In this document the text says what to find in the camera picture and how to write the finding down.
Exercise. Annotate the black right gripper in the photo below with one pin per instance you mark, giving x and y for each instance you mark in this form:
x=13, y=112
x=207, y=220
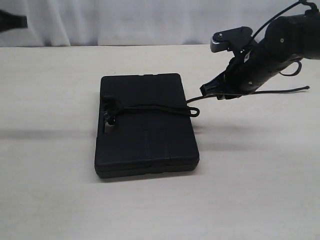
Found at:
x=258, y=66

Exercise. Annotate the black plastic carry case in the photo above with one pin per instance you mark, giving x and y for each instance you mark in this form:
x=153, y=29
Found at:
x=144, y=126

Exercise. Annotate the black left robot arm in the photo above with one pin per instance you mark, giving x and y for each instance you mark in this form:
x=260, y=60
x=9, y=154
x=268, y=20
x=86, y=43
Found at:
x=9, y=21

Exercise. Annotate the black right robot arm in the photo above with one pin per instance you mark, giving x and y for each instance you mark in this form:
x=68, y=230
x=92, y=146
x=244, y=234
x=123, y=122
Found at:
x=287, y=39

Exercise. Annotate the white backdrop curtain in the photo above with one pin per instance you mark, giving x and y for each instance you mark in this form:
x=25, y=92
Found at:
x=57, y=23

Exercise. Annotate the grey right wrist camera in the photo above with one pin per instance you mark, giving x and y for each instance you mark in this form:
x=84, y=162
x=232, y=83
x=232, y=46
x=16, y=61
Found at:
x=231, y=40

